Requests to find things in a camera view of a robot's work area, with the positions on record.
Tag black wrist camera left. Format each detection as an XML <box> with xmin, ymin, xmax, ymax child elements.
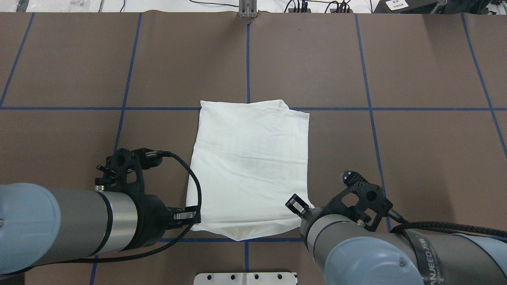
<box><xmin>94</xmin><ymin>148</ymin><xmax>163</xmax><ymax>200</ymax></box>

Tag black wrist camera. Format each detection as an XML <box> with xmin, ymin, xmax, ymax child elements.
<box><xmin>322</xmin><ymin>170</ymin><xmax>408</xmax><ymax>232</ymax></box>
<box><xmin>94</xmin><ymin>148</ymin><xmax>163</xmax><ymax>200</ymax></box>

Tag white central mounting pedestal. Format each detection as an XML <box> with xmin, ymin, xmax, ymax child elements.
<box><xmin>193</xmin><ymin>272</ymin><xmax>298</xmax><ymax>285</ymax></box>

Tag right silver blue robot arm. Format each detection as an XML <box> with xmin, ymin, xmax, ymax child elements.
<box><xmin>286</xmin><ymin>194</ymin><xmax>506</xmax><ymax>285</ymax></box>

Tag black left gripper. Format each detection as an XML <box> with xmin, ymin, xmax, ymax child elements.
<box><xmin>135</xmin><ymin>195</ymin><xmax>201</xmax><ymax>248</ymax></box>

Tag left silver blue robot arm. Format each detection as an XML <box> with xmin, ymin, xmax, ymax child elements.
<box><xmin>0</xmin><ymin>183</ymin><xmax>200</xmax><ymax>275</ymax></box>

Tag white long-sleeve printed shirt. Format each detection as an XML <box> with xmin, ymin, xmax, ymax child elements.
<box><xmin>190</xmin><ymin>99</ymin><xmax>310</xmax><ymax>241</ymax></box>

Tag aluminium frame post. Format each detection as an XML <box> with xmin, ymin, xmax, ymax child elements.
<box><xmin>238</xmin><ymin>0</ymin><xmax>258</xmax><ymax>18</ymax></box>

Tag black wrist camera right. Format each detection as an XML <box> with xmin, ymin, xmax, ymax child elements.
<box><xmin>322</xmin><ymin>170</ymin><xmax>408</xmax><ymax>232</ymax></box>

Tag black box white label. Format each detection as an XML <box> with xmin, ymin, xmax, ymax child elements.
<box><xmin>373</xmin><ymin>0</ymin><xmax>438</xmax><ymax>14</ymax></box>

